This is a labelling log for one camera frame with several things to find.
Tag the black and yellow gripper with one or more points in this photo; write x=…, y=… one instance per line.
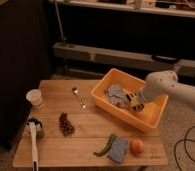
x=134, y=104

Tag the grey eraser cloth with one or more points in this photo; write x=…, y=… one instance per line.
x=116, y=96

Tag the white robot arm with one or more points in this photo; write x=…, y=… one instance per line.
x=159, y=83

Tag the yellow plastic tray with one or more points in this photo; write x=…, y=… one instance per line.
x=145, y=120

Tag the green pepper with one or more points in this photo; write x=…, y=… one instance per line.
x=106, y=147

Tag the orange fruit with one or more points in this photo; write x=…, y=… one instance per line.
x=136, y=146

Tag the grey blue sponge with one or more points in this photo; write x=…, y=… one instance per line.
x=118, y=150

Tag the metal spoon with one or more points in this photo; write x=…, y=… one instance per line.
x=75, y=91

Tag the grey metal shelf beam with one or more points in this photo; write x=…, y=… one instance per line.
x=120, y=58

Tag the wooden board table top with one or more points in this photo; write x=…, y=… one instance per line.
x=92, y=126

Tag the brown pine cone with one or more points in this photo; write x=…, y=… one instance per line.
x=65, y=125

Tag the white plastic cup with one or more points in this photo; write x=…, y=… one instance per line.
x=34, y=96

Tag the white handled brush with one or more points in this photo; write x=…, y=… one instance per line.
x=36, y=130

